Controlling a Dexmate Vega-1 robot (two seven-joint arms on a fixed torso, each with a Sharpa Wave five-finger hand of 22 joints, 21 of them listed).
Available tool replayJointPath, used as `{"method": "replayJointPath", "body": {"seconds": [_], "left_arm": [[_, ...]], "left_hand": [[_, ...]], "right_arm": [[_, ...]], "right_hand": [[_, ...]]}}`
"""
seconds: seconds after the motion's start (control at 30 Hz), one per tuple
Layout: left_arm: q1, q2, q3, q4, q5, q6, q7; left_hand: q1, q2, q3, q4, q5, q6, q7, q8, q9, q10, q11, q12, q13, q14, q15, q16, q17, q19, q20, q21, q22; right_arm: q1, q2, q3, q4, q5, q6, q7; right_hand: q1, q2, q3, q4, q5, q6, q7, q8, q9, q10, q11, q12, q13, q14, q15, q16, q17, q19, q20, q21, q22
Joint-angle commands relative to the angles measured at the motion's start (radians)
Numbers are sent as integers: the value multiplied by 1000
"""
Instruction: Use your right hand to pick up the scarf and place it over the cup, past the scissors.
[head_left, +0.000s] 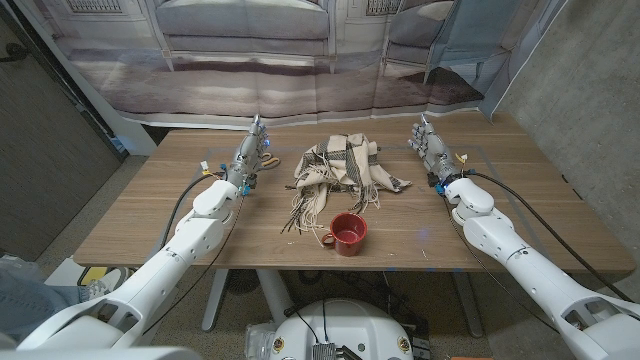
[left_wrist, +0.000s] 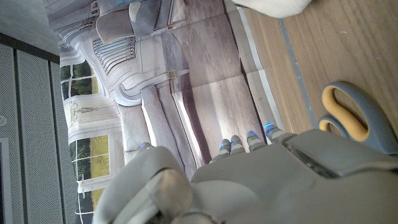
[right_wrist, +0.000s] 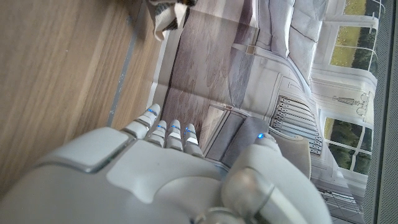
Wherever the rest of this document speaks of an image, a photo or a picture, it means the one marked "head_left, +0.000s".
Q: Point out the white robot torso base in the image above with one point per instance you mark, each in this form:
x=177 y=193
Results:
x=350 y=325

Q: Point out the white table column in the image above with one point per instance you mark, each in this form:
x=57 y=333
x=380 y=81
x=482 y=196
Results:
x=275 y=295

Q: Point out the yellow black floor item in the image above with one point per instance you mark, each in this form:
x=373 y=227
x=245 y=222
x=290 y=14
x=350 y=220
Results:
x=92 y=275

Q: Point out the beige plaid fringed scarf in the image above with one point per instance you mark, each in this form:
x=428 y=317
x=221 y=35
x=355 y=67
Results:
x=345 y=162

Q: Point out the person leg in jeans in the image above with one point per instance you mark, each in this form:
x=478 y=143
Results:
x=30 y=300

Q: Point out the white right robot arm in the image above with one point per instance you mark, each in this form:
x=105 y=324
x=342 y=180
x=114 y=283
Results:
x=540 y=280

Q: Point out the white sneaker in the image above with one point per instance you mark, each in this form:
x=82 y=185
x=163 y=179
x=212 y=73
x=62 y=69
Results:
x=102 y=285

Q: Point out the clear plastic container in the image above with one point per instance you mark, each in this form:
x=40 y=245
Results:
x=257 y=340

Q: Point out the red ceramic mug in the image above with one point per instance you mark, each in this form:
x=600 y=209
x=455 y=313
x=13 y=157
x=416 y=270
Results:
x=350 y=242

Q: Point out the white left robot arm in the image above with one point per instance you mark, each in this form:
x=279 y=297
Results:
x=160 y=272

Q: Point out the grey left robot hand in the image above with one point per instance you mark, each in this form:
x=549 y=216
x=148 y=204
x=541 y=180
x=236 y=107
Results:
x=247 y=152

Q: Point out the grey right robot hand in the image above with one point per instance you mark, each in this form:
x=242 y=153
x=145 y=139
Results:
x=436 y=150

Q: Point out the white table leg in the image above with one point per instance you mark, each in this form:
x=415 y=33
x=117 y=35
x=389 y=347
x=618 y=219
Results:
x=215 y=300
x=467 y=305

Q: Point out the printed room backdrop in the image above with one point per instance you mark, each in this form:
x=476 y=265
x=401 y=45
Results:
x=225 y=75

